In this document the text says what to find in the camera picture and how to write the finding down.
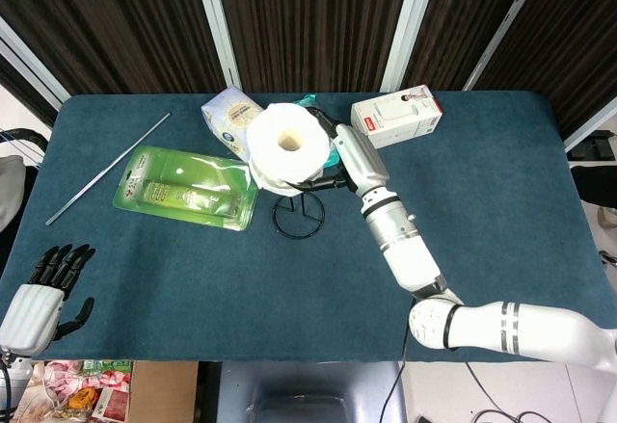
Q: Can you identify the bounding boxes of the black metal wire holder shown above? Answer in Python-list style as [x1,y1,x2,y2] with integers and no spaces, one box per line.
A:
[271,185,326,239]

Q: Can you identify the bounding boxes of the white paper towel roll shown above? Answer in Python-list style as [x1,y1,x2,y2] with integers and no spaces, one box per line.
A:
[246,101,332,198]

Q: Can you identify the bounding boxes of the colourful snack packages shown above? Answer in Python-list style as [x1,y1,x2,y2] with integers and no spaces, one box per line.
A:
[18,358,134,423]

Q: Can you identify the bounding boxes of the green blister pack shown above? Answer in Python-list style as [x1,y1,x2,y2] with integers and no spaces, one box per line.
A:
[112,145,260,232]

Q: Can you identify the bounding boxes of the white red cardboard box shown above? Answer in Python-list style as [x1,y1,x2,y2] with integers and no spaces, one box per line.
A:
[350,84,444,150]

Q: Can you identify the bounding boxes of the brown cardboard box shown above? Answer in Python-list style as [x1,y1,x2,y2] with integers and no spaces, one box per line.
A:
[125,360,200,423]

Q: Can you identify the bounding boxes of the black floor cables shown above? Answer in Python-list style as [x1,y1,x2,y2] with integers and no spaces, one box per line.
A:
[380,326,550,423]

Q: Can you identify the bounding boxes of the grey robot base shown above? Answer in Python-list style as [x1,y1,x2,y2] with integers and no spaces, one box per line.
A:
[217,360,407,423]

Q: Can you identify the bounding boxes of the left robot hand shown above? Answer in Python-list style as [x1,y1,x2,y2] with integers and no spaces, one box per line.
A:
[0,244,96,357]

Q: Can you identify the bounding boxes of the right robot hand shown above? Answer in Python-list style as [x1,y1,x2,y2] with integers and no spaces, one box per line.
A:
[286,106,390,198]

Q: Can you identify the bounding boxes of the silver metal rod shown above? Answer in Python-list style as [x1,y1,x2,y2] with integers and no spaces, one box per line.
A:
[45,113,172,226]

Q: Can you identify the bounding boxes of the dark teal table mat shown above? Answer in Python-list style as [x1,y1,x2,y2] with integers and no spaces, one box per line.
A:
[0,90,617,362]

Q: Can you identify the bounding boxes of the pale blue tissue pack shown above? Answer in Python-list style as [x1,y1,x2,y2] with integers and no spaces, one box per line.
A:
[200,85,265,163]

